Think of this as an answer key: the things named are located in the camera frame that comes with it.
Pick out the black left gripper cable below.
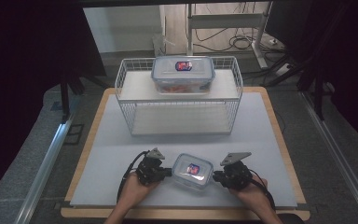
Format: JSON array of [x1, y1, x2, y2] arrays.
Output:
[[117, 150, 150, 203]]

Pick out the aluminium rail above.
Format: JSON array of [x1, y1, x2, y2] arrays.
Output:
[[300, 91, 358, 220], [13, 117, 76, 224]]

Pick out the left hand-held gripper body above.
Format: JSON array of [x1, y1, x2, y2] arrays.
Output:
[[134, 147, 166, 187]]

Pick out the wooden-edged white work board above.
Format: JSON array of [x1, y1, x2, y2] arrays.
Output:
[[69, 91, 298, 209]]

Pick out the small clear blue-sealed food container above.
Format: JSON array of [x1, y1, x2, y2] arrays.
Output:
[[171, 152, 214, 191]]

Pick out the person's left hand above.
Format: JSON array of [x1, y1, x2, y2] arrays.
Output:
[[121, 172, 160, 204]]

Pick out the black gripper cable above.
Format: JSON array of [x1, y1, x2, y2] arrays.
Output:
[[117, 150, 150, 203], [249, 168, 277, 211]]

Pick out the person's right hand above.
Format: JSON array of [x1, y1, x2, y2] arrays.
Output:
[[228, 175, 274, 209]]

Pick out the black floor cables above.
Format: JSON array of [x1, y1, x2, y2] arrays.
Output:
[[195, 27, 264, 53]]

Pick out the white metal desk frame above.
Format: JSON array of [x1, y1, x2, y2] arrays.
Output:
[[186, 2, 270, 70]]

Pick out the black metal stand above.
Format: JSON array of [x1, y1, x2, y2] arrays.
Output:
[[59, 69, 87, 123], [296, 60, 328, 121]]

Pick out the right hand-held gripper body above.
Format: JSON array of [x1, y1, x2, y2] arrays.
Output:
[[219, 151, 254, 190]]

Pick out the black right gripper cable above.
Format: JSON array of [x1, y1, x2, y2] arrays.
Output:
[[249, 168, 277, 211]]

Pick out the white power strip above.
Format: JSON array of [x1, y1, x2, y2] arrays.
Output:
[[274, 63, 292, 77]]

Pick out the large clear container with peppers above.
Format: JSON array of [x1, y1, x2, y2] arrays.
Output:
[[150, 55, 216, 94]]

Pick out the white wire shelf rack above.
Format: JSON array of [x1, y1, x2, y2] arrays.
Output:
[[114, 55, 244, 136]]

